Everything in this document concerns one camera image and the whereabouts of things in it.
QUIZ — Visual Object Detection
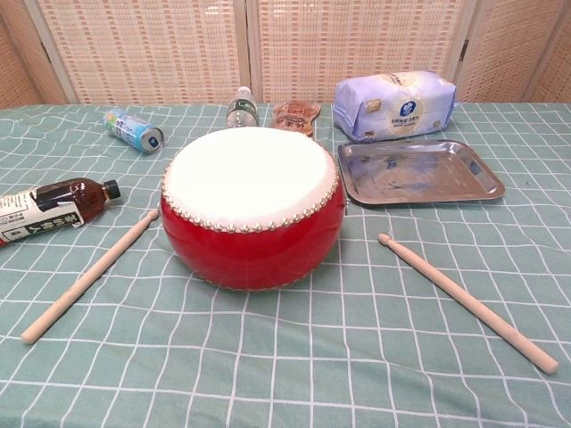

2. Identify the green checked tablecloth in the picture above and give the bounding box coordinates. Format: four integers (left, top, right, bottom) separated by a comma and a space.
0, 102, 571, 428

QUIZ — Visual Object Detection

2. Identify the bamboo folding screen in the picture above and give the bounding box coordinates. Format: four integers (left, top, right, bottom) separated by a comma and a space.
0, 0, 571, 108

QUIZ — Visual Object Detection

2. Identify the dark tea bottle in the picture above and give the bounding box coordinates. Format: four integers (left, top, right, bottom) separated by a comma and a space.
0, 178, 122, 249

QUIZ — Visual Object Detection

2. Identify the red drum with white head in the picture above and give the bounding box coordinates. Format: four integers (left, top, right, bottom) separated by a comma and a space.
160, 126, 348, 292

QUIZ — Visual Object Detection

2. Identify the wooden drumstick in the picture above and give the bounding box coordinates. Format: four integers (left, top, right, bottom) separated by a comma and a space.
377, 232, 559, 375
21, 209, 160, 345

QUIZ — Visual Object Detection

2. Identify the blue white snack bag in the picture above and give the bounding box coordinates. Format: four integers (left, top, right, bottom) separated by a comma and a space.
332, 70, 459, 143

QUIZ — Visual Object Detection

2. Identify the clear water bottle green label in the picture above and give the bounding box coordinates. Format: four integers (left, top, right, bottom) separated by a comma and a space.
226, 86, 259, 129

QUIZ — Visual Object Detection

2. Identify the stainless steel tray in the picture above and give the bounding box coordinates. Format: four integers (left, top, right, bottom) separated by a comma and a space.
336, 139, 507, 206

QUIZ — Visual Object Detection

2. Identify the brown snack pouch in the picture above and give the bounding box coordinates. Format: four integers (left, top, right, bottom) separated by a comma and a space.
270, 101, 321, 139

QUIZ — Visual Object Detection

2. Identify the blue drink can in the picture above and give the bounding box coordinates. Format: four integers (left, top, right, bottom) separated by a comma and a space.
103, 108, 165, 155

